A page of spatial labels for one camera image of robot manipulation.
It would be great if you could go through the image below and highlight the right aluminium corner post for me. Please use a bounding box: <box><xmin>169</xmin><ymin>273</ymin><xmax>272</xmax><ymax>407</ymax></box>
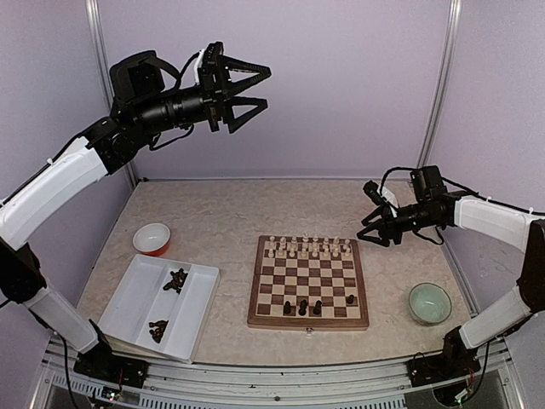
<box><xmin>416</xmin><ymin>0</ymin><xmax>462</xmax><ymax>167</ymax></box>

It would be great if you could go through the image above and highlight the left aluminium corner post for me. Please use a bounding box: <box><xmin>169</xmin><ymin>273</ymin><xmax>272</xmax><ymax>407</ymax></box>
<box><xmin>83</xmin><ymin>0</ymin><xmax>141</xmax><ymax>184</ymax></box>

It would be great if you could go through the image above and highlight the row of white chess pieces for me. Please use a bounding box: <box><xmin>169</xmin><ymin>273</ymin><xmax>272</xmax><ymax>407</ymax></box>
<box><xmin>263</xmin><ymin>235</ymin><xmax>357</xmax><ymax>261</ymax></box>

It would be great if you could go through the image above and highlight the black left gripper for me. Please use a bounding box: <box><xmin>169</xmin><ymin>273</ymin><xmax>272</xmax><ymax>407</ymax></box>
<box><xmin>134</xmin><ymin>51</ymin><xmax>271</xmax><ymax>135</ymax></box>

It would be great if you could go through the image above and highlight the red white bowl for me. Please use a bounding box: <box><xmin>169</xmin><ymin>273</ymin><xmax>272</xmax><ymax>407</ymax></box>
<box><xmin>133</xmin><ymin>222</ymin><xmax>171</xmax><ymax>256</ymax></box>

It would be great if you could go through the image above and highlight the dark chess pieces pile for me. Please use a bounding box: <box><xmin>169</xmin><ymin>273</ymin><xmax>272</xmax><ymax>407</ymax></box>
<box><xmin>163</xmin><ymin>268</ymin><xmax>188</xmax><ymax>294</ymax></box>
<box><xmin>148</xmin><ymin>320</ymin><xmax>169</xmax><ymax>343</ymax></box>

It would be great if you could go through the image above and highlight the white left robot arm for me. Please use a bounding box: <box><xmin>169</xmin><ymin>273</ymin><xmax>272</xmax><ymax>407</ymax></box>
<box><xmin>1</xmin><ymin>42</ymin><xmax>272</xmax><ymax>379</ymax></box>

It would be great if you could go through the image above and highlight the wooden chess board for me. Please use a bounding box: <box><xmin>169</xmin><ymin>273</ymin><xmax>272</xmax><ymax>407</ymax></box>
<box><xmin>247</xmin><ymin>235</ymin><xmax>370</xmax><ymax>331</ymax></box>

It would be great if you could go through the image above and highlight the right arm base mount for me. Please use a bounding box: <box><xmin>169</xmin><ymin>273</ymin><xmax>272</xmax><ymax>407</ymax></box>
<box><xmin>406</xmin><ymin>326</ymin><xmax>481</xmax><ymax>387</ymax></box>

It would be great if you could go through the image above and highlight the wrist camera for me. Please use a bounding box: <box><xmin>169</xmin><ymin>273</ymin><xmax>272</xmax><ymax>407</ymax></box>
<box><xmin>192</xmin><ymin>41</ymin><xmax>224</xmax><ymax>85</ymax></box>
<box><xmin>363</xmin><ymin>181</ymin><xmax>399</xmax><ymax>209</ymax></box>

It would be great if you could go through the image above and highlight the dark chess pieces lower pile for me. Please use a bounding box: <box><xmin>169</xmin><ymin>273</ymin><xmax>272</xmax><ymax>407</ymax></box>
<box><xmin>148</xmin><ymin>320</ymin><xmax>169</xmax><ymax>343</ymax></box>

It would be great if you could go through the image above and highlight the pale green glass bowl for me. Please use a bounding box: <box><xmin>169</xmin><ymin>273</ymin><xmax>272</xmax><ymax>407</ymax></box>
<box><xmin>408</xmin><ymin>282</ymin><xmax>452</xmax><ymax>325</ymax></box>

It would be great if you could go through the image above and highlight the dark chess pieces upper pile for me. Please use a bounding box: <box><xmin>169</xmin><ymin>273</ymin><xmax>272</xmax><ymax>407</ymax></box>
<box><xmin>163</xmin><ymin>268</ymin><xmax>188</xmax><ymax>294</ymax></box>

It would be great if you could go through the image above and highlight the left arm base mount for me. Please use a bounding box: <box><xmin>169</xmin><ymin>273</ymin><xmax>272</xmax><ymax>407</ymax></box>
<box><xmin>74</xmin><ymin>320</ymin><xmax>149</xmax><ymax>389</ymax></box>

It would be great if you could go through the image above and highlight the aluminium front rail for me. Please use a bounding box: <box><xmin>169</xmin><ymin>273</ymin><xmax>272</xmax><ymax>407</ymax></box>
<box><xmin>26</xmin><ymin>337</ymin><xmax>529</xmax><ymax>408</ymax></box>

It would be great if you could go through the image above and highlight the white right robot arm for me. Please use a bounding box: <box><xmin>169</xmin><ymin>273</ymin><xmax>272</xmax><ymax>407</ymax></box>
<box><xmin>357</xmin><ymin>165</ymin><xmax>544</xmax><ymax>378</ymax></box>

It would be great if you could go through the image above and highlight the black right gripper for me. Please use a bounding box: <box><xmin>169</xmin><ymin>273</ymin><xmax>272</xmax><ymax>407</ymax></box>
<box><xmin>359</xmin><ymin>201</ymin><xmax>440</xmax><ymax>246</ymax></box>

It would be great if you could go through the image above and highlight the aluminium corner post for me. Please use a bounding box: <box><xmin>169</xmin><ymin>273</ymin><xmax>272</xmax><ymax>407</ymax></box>
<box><xmin>83</xmin><ymin>0</ymin><xmax>141</xmax><ymax>184</ymax></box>
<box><xmin>416</xmin><ymin>0</ymin><xmax>462</xmax><ymax>167</ymax></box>

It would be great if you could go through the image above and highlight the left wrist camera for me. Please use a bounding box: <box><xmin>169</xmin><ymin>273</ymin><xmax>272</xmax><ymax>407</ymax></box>
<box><xmin>192</xmin><ymin>41</ymin><xmax>224</xmax><ymax>85</ymax></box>

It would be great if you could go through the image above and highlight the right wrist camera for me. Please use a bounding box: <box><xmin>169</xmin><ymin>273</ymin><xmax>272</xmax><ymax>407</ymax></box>
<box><xmin>363</xmin><ymin>181</ymin><xmax>399</xmax><ymax>209</ymax></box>

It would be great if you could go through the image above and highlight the white plastic divided tray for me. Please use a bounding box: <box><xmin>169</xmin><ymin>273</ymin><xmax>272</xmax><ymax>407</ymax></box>
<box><xmin>99</xmin><ymin>254</ymin><xmax>221</xmax><ymax>363</ymax></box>

